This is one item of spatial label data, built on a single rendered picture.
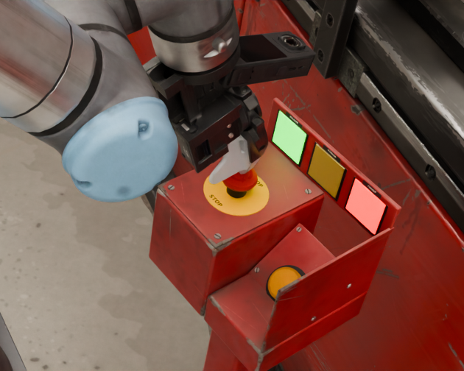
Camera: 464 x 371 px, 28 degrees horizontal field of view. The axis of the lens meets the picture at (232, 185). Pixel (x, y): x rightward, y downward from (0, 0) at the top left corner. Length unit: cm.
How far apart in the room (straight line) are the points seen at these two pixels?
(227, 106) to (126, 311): 107
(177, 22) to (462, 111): 41
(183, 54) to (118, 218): 128
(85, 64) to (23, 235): 143
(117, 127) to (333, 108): 68
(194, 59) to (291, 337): 35
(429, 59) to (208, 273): 36
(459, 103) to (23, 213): 120
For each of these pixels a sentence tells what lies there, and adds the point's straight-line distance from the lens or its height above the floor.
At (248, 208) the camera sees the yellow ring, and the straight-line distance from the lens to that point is 99.
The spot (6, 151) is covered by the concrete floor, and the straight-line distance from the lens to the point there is 217.
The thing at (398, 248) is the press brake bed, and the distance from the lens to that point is 116.
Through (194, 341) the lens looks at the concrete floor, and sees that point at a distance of 183.
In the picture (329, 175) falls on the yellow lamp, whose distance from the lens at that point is 101.
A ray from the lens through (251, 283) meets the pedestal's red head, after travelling 102.
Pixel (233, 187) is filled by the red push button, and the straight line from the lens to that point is 97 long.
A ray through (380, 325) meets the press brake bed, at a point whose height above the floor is 54.
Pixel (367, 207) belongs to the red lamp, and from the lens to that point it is 98.
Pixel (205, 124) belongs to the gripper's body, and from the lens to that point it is 83.
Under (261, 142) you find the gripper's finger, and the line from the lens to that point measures 88.
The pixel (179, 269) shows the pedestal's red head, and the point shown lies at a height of 70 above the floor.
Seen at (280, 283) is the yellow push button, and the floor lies 72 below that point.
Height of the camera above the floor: 148
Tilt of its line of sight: 44 degrees down
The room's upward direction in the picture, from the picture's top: 12 degrees clockwise
